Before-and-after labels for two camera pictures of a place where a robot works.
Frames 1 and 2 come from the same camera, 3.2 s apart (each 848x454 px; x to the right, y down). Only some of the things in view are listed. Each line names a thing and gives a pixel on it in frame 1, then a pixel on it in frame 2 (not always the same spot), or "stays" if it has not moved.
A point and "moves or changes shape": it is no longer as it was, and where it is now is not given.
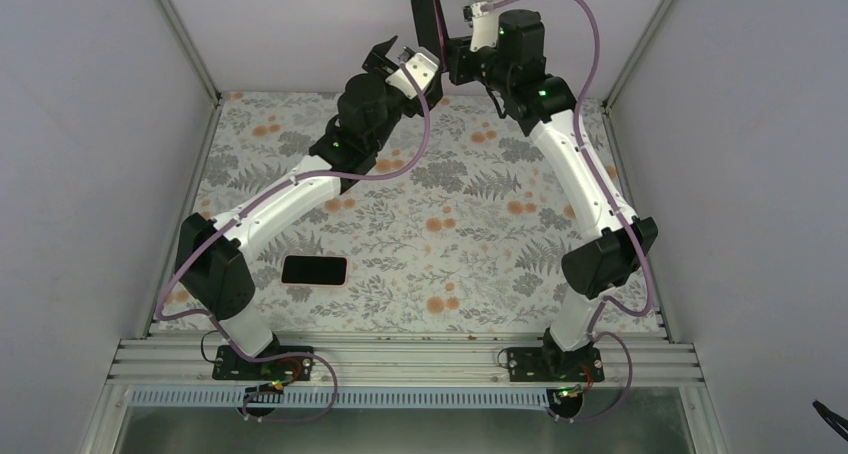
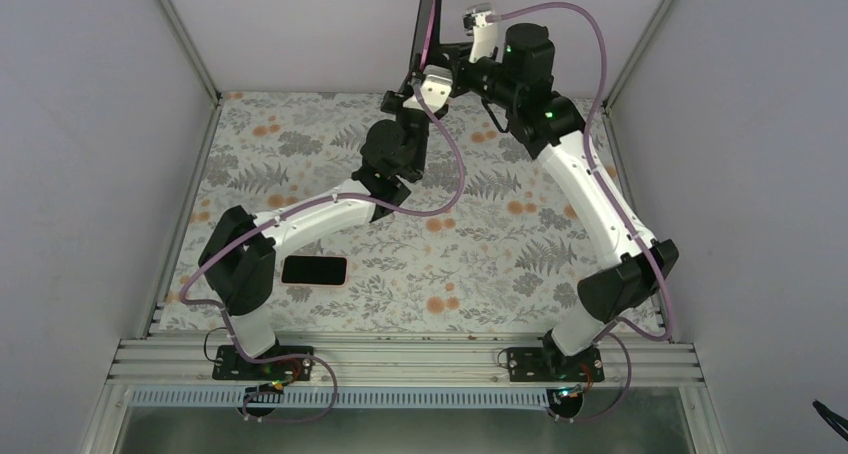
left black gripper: x=378 y=65 to x=391 y=99
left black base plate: x=227 y=364 stays
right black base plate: x=551 y=364 stays
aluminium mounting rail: x=404 y=360 stays
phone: x=431 y=29 moves or changes shape
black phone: x=315 y=270 stays
